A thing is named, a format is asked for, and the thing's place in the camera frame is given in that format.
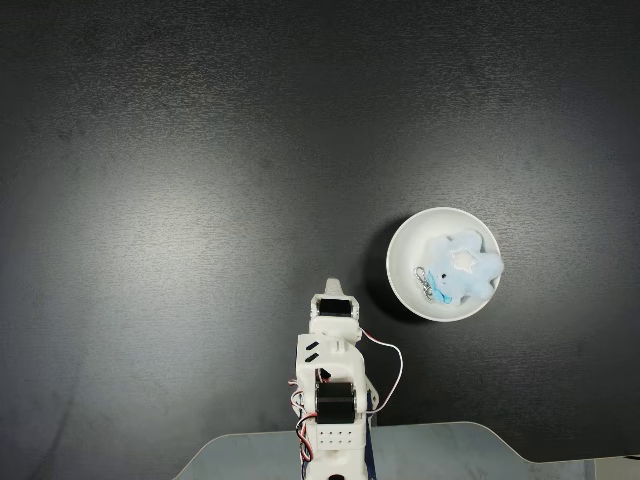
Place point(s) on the white bowl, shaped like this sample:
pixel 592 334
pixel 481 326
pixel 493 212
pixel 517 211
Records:
pixel 410 240

